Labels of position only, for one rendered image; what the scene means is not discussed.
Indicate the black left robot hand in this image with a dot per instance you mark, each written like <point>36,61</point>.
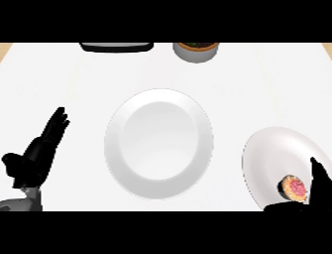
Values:
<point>36,155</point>

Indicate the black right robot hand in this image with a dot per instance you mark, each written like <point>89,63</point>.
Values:
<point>326,195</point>

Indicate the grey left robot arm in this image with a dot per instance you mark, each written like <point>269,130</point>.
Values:
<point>21,201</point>

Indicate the small white oval plate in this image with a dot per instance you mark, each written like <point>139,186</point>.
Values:
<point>281,155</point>

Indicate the large white oval plate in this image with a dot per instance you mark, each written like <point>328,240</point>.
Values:
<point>158,144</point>

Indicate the grey potted plant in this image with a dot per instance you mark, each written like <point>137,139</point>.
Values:
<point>197,51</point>

